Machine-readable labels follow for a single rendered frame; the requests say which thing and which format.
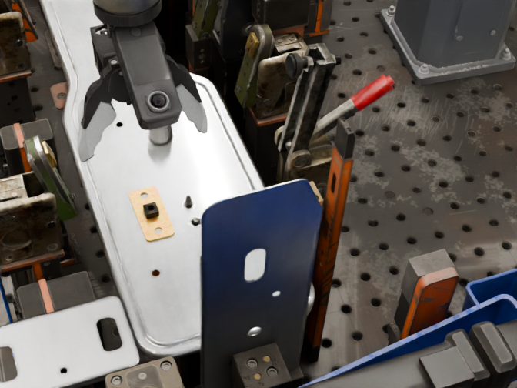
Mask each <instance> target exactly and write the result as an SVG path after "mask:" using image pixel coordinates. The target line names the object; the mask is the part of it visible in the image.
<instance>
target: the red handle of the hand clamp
mask: <svg viewBox="0 0 517 388"><path fill-rule="evenodd" d="M393 84H394V81H393V80H392V78H391V77H390V75H389V76H387V77H385V75H384V74H383V75H381V76H380V77H378V78H377V79H376V80H375V81H373V82H371V83H370V84H368V85H367V86H366V87H364V88H363V89H361V90H360V91H358V92H357V93H355V94H354V95H353V96H351V97H350V99H349V100H348V101H346V102H344V103H343V104H342V105H340V106H339V107H338V108H336V109H334V110H333V111H331V112H330V113H329V114H328V115H326V116H324V117H323V118H321V119H320V120H318V121H317V123H316V125H315V129H314V132H313V134H312V138H311V142H310V144H311V143H313V142H314V141H315V140H317V139H319V138H320V137H322V136H323V135H324V134H326V133H327V132H329V131H330V130H332V129H334V128H335V127H336V126H337V123H338V118H341V117H345V119H348V118H349V117H351V116H352V115H354V114H355V113H357V112H358V111H360V112H361V111H362V110H363V109H365V108H366V107H368V106H369V105H371V104H372V103H373V102H375V101H376V100H378V99H380V98H381V97H383V96H384V95H385V94H386V93H388V92H390V91H391V90H393V87H392V85H393ZM292 140H293V138H292V139H289V140H288V141H287V143H286V144H285V147H286V148H287V150H288V152H289V150H290V148H291V145H292ZM310 144H309V145H310Z"/></svg>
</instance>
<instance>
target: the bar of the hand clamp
mask: <svg viewBox="0 0 517 388"><path fill-rule="evenodd" d="M341 62H342V60H341V57H340V56H337V57H335V55H333V54H330V52H329V50H328V49H327V47H326V46H325V43H316V44H313V45H307V49H306V51H305V56H304V58H303V60H302V58H301V56H300V55H299V54H298V53H297V52H293V53H289V54H288V56H287V57H286V60H285V69H286V71H287V73H288V75H290V77H291V78H298V80H297V83H296V86H295V91H294V94H293V97H292V101H291V105H290V107H289V112H288V115H287V118H286V120H285V125H284V129H283V131H282V136H281V138H280V142H279V147H278V150H279V151H280V152H287V151H288V150H287V148H286V147H285V144H286V143H287V141H288V140H289V139H292V138H293V140H292V145H291V148H290V150H289V155H288V158H287V161H286V165H287V167H288V159H289V156H290V155H291V154H292V153H293V152H296V151H299V150H303V149H305V150H308V148H309V144H310V142H311V138H312V134H313V132H314V129H315V125H316V123H317V120H318V117H319V113H320V110H321V107H322V103H323V101H324V98H325V94H326V91H327V88H328V86H329V82H330V79H331V77H332V72H333V69H335V66H336V65H341Z"/></svg>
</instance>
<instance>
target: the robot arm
mask: <svg viewBox="0 0 517 388"><path fill-rule="evenodd" d="M92 1H93V6H94V12H95V15H96V17H97V18H98V19H99V20H100V21H102V22H104V24H103V25H97V26H93V27H90V32H91V38H92V48H93V54H94V60H95V66H96V68H97V70H98V73H99V75H100V78H99V79H98V80H96V81H94V82H93V83H92V84H91V85H90V86H89V87H88V90H87V92H86V94H85V97H84V98H83V99H82V100H81V101H80V103H79V104H78V110H77V113H78V123H79V131H78V143H77V146H78V154H79V158H80V160H81V162H86V161H87V160H89V159H90V158H91V157H93V156H94V155H95V154H94V151H95V147H96V146H97V145H98V144H99V143H100V142H101V140H102V133H103V132H104V130H105V129H106V128H107V127H108V126H110V125H111V124H112V123H113V122H114V120H115V118H116V116H117V114H116V112H115V109H114V106H113V105H112V104H111V102H112V99H114V100H115V101H117V102H124V103H126V105H131V104H132V106H133V109H134V112H135V116H136V118H137V121H138V125H139V126H140V128H141V129H144V130H150V129H156V128H160V127H163V126H167V125H173V124H175V123H177V122H178V121H179V118H180V115H181V113H182V111H183V112H184V113H185V115H186V117H187V119H188V120H189V121H190V122H193V123H194V125H195V127H196V129H197V131H198V132H200V133H203V134H205V133H207V131H208V119H207V115H206V112H205V108H204V105H203V103H202V99H201V96H200V94H199V92H198V88H197V85H196V84H195V81H194V79H193V78H192V75H191V74H190V72H189V71H188V69H187V68H186V67H185V66H183V65H182V64H179V63H175V62H174V60H173V59H171V57H170V56H169V55H166V54H165V43H164V41H163V39H162V37H161V36H160V34H159V32H158V29H157V28H156V26H155V23H154V22H153V19H154V18H156V17H157V16H158V14H159V13H160V11H161V10H162V0H92ZM104 28H108V29H106V30H102V29H104ZM97 31H100V34H98V33H96V32H97Z"/></svg>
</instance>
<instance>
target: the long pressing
mask: <svg viewBox="0 0 517 388"><path fill-rule="evenodd" d="M39 2H40V5H41V7H42V11H43V14H44V16H45V20H46V22H47V25H48V29H49V31H50V34H51V36H52V40H53V42H54V45H55V49H56V52H57V53H58V57H59V60H60V62H61V65H62V69H63V71H64V73H65V77H66V80H67V83H68V93H67V96H66V100H65V105H64V109H63V111H62V126H63V129H64V131H65V135H66V138H67V140H68V145H69V148H70V150H71V153H72V157H73V159H74V162H75V166H76V169H77V171H78V175H79V178H80V180H81V183H82V187H83V189H84V192H85V196H86V199H87V201H88V205H89V208H90V210H91V214H92V218H93V220H94V223H95V227H96V229H97V232H98V236H99V238H100V241H101V244H102V248H103V250H104V253H105V257H106V259H107V262H108V266H109V269H110V271H111V274H112V278H113V280H114V283H115V288H116V290H117V293H118V297H119V299H120V300H121V301H122V305H123V307H124V310H125V314H126V316H127V320H128V324H129V326H130V329H131V331H132V335H133V338H134V341H135V345H136V347H137V348H138V350H139V351H140V352H142V353H143V354H144V355H146V356H147V357H149V358H152V359H154V360H159V359H162V358H165V357H167V356H170V357H173V358H174V360H176V359H179V358H182V357H185V356H189V355H192V354H195V353H200V275H199V257H200V255H201V223H200V224H199V225H198V226H193V225H192V220H193V219H194V218H198V219H199V220H200V222H201V217H202V214H203V212H204V211H205V209H206V208H207V207H208V206H210V205H211V204H212V203H214V202H216V201H218V200H220V199H224V198H227V197H230V196H236V195H239V194H242V193H246V192H251V191H254V190H257V189H263V188H266V187H265V184H264V182H263V181H262V177H261V176H260V174H259V171H258V170H257V168H256V166H255V163H254V162H253V160H252V157H251V155H250V153H249V151H248V149H247V147H246V145H245V143H244V141H243V139H242V137H241V134H240V132H239V130H238V128H237V126H236V124H235V122H234V120H233V118H232V116H231V114H230V111H229V110H228V107H227V105H226V104H225V101H224V99H223V98H222V95H221V93H220V91H219V89H218V87H217V86H216V84H215V83H214V82H212V81H211V80H209V79H207V78H205V77H202V76H200V75H196V74H194V73H191V72H190V74H191V75H192V78H193V79H194V81H195V84H196V85H197V88H198V92H199V94H200V96H201V99H202V103H203V105H204V108H205V112H206V115H207V119H208V131H207V133H205V134H203V133H200V132H198V131H197V129H196V127H195V125H194V123H193V122H190V121H189V120H188V119H187V117H186V115H185V113H184V112H183V111H182V113H181V115H180V118H179V121H178V122H177V123H175V124H173V125H172V140H171V141H170V142H169V143H167V144H164V145H156V144H154V143H152V142H150V140H149V139H148V130H144V129H141V128H140V126H139V125H138V121H137V118H136V116H135V112H134V109H133V106H132V104H131V105H126V103H124V102H117V101H115V100H114V99H112V102H111V104H112V105H113V106H114V109H115V112H116V114H117V116H116V118H115V120H114V122H113V123H112V124H111V125H110V126H108V127H107V128H106V129H105V130H104V132H103V133H102V140H101V142H100V143H99V144H98V145H97V146H96V147H95V151H94V154H95V155H94V156H93V157H91V158H90V159H89V160H87V161H86V162H81V160H80V158H79V154H78V146H77V143H78V131H79V123H78V113H77V110H78V104H79V103H80V101H81V100H82V99H83V98H84V97H85V94H86V92H87V90H88V87H89V86H90V85H91V84H92V83H93V82H94V81H96V80H98V79H99V78H100V75H99V73H98V70H97V68H96V66H95V60H94V54H93V48H92V38H91V32H90V27H93V26H97V25H103V22H102V21H100V20H99V19H98V18H97V17H96V15H95V12H94V6H93V1H92V0H39ZM119 122H120V123H122V124H123V126H121V127H118V126H117V125H116V124H117V123H119ZM149 186H155V187H156V188H157V190H158V193H159V195H160V196H161V199H162V201H163V204H164V206H165V209H166V211H167V213H168V216H169V218H170V220H171V223H172V225H173V228H174V230H175V234H174V235H173V236H170V237H166V238H164V239H159V240H156V241H152V242H148V241H146V240H145V237H144V234H143V232H142V229H141V226H140V225H139V222H138V219H137V217H136V214H135V211H134V209H133V207H132V204H131V201H130V199H129V197H128V194H129V193H130V192H131V191H135V190H137V189H143V188H146V187H149ZM187 195H190V196H191V197H192V203H193V207H192V208H186V207H185V206H184V204H185V198H186V196H187ZM264 267H265V250H264V249H256V250H254V251H251V252H250V253H249V254H248V255H247V256H246V258H245V279H247V280H253V279H257V278H259V277H260V276H261V275H262V274H263V272H264ZM154 270H158V271H159V272H160V274H159V275H158V276H153V275H152V272H153V271H154Z"/></svg>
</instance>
